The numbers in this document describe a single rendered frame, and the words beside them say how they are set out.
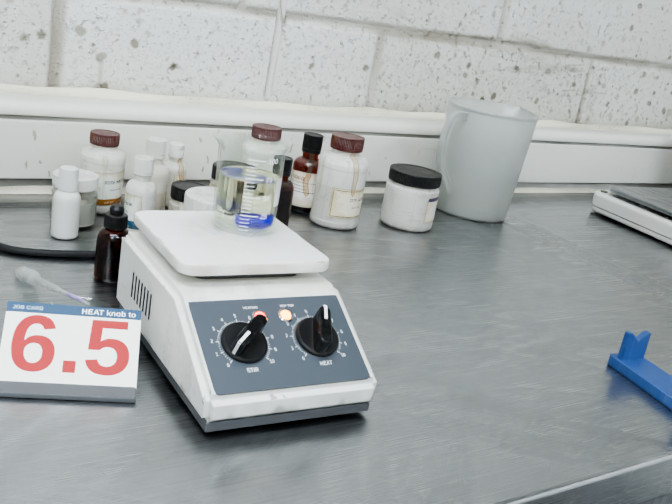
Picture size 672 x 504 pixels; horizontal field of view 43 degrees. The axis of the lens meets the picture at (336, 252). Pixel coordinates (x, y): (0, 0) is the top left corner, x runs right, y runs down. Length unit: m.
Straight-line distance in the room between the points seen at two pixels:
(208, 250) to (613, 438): 0.33
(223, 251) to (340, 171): 0.40
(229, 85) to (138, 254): 0.49
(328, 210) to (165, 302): 0.44
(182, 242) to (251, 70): 0.52
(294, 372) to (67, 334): 0.16
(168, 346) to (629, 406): 0.38
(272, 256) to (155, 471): 0.19
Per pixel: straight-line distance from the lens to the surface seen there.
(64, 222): 0.87
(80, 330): 0.62
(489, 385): 0.71
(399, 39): 1.24
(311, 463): 0.55
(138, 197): 0.89
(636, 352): 0.82
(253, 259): 0.61
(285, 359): 0.58
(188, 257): 0.60
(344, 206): 1.01
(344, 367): 0.60
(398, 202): 1.06
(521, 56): 1.41
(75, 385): 0.60
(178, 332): 0.58
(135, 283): 0.67
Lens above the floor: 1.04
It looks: 18 degrees down
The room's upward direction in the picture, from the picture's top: 10 degrees clockwise
